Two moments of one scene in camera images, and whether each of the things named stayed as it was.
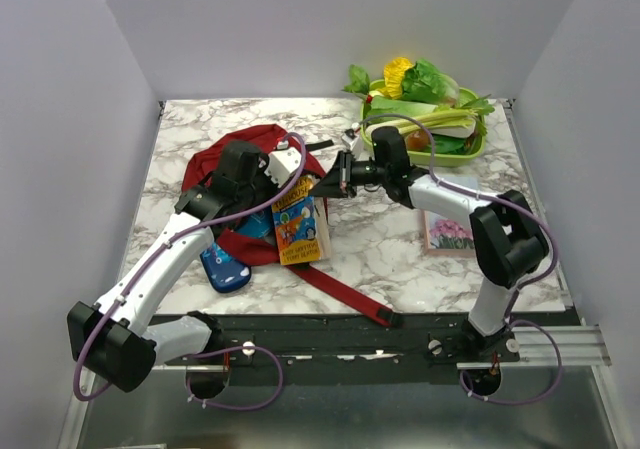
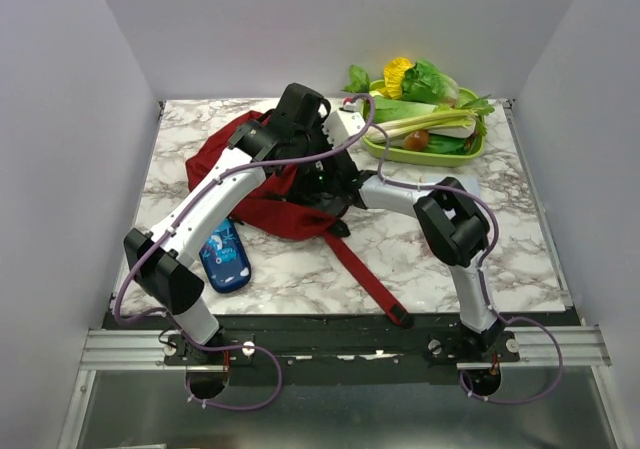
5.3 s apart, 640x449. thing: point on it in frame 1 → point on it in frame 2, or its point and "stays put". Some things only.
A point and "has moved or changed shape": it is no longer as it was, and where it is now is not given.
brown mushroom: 417,140 stays put
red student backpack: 266,193 has moved or changed shape
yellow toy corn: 394,71 stays put
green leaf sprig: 359,80 stays put
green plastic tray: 423,157 stays put
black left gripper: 273,187 → 317,126
